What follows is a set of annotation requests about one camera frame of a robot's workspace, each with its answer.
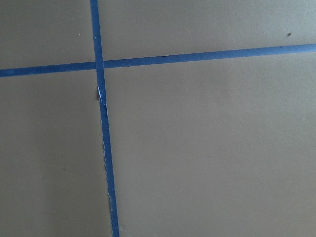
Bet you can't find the long blue tape strip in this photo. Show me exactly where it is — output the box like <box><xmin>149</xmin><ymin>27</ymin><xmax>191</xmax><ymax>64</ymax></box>
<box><xmin>90</xmin><ymin>0</ymin><xmax>119</xmax><ymax>237</ymax></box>

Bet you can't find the crossing blue tape strip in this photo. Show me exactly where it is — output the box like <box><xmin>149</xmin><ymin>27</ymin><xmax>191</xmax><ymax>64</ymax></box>
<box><xmin>0</xmin><ymin>43</ymin><xmax>316</xmax><ymax>78</ymax></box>

